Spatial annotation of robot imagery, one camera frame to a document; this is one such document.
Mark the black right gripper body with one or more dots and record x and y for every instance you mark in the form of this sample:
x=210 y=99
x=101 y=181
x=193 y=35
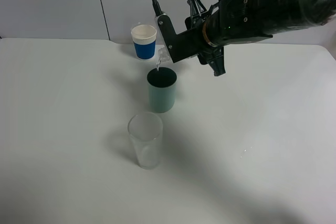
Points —
x=209 y=27

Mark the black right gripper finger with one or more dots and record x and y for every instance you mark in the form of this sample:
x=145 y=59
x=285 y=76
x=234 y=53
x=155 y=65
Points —
x=197 y=10
x=216 y=62

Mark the clear green-label water bottle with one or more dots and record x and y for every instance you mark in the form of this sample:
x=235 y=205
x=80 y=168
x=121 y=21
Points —
x=163 y=56

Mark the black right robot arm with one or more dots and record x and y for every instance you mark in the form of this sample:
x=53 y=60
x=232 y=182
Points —
x=244 y=21

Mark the teal plastic cup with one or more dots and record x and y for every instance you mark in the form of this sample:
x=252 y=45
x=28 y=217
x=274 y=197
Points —
x=162 y=87

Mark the white blue-sleeve paper cup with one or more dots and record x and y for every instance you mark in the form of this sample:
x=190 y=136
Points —
x=144 y=40

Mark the clear drinking glass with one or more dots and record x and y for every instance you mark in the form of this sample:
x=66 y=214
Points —
x=145 y=131

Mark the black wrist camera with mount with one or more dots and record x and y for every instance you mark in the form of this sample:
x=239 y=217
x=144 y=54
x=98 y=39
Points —
x=180 y=46

